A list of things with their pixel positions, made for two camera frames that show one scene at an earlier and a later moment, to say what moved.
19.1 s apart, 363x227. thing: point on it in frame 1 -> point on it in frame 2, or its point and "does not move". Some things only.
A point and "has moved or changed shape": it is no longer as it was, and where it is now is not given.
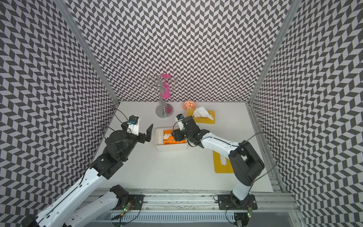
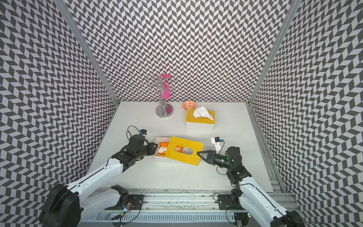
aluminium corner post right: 290,18 does not move
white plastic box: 164,141 -> 163,143
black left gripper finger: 149,131 -> 151,148
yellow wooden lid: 190,112 does not move
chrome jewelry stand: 164,110 does not move
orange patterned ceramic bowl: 190,104 does not move
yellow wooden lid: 220,168 has moved or changed shape
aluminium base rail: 158,207 does not move
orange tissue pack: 168,138 -> 163,146
